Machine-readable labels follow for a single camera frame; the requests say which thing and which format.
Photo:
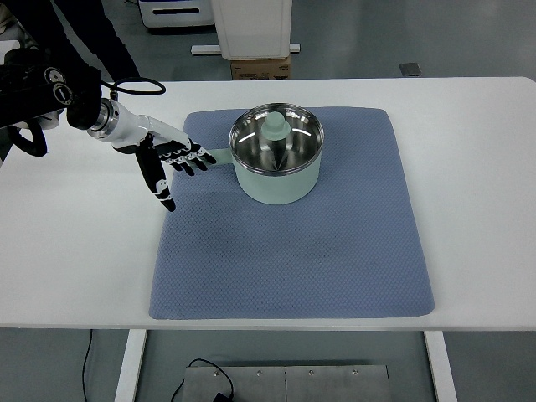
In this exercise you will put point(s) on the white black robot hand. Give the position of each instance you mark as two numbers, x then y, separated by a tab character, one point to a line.
134	127

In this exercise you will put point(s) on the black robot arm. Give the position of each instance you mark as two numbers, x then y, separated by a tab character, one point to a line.
50	94

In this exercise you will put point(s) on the person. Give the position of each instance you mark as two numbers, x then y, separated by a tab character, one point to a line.
92	33

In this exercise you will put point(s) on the white base bar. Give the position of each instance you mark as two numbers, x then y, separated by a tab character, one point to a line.
205	49

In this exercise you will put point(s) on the white appliance with dark slot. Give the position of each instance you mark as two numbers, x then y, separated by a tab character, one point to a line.
180	19

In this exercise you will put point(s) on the brown cardboard box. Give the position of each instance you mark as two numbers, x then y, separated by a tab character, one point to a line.
259	69

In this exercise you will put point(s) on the glass lid with green knob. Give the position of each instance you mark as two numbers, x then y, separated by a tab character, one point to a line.
274	125

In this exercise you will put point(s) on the blue textured mat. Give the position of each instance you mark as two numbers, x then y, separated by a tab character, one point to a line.
293	268

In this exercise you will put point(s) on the white table leg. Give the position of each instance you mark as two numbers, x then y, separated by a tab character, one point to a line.
441	364
130	364

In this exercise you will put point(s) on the grey floor plate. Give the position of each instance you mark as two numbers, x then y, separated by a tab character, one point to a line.
410	69

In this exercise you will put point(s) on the grey metal plate with screws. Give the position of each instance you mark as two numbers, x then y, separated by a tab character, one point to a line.
318	383

